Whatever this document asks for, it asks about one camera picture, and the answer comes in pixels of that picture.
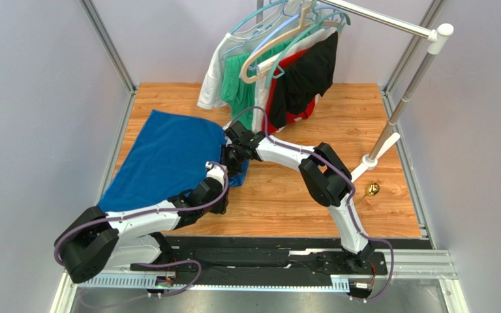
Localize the white t-shirt middle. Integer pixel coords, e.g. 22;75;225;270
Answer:
222;27;338;134

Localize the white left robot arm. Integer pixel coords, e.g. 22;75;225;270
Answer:
53;162;229;283

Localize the white t-shirt left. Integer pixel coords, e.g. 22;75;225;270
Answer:
197;33;228;110

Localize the teal hanger left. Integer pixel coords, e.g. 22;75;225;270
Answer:
229;1;286;35

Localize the blue cloth napkin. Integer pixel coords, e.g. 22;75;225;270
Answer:
97;110;226;213

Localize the teal plastic hanger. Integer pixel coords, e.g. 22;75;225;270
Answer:
247;10;351;89

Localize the black t-shirt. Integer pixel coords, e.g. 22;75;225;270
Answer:
266;31;339;133

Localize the white clothes rack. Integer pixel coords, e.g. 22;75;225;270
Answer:
258;1;454;182

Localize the red t-shirt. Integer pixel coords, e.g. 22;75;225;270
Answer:
266;50;320;133

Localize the gold spoon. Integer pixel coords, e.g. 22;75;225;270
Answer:
354;183;380;204

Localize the white t-shirt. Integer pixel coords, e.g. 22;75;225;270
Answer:
197;33;228;110
222;27;338;134

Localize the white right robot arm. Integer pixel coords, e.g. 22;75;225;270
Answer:
224;121;374;267

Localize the green t-shirt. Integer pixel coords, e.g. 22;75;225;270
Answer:
221;52;269;132

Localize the blue plastic hanger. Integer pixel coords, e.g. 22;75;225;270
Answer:
217;13;299;69

